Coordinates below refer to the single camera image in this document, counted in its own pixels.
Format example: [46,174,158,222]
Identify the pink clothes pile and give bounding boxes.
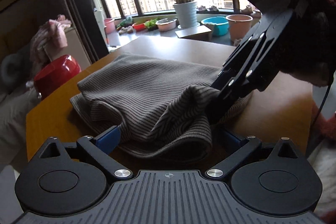
[30,15,72,79]

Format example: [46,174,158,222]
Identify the grey covered sofa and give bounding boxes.
[0,27,91,162]

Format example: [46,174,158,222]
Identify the blue plastic basin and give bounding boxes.
[201,16,229,37]

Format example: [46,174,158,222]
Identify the white floor cleaner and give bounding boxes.
[92,0,108,45]

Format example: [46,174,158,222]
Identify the striped grey white garment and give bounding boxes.
[69,52,254,159]

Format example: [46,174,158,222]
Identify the red round stool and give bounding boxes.
[34,55,81,100]

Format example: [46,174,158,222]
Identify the beige flower pot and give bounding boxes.
[226,14,253,42]

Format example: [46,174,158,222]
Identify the pink basin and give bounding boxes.
[155,18,177,32]

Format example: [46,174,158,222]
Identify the grey round cushion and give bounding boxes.
[1,53,31,93]

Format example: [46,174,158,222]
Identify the right gloved hand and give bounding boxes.
[280,62,335,87]

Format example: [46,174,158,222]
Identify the pink plastic bucket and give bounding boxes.
[104,18,116,35]

